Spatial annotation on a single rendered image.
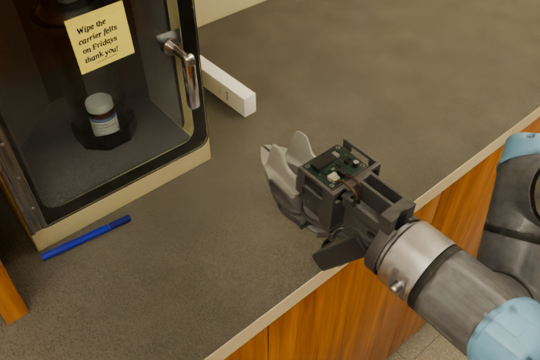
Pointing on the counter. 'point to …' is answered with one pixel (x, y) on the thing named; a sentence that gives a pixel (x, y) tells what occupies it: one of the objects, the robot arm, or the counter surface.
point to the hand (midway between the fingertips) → (269, 157)
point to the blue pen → (85, 238)
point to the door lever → (172, 47)
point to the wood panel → (10, 299)
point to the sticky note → (100, 37)
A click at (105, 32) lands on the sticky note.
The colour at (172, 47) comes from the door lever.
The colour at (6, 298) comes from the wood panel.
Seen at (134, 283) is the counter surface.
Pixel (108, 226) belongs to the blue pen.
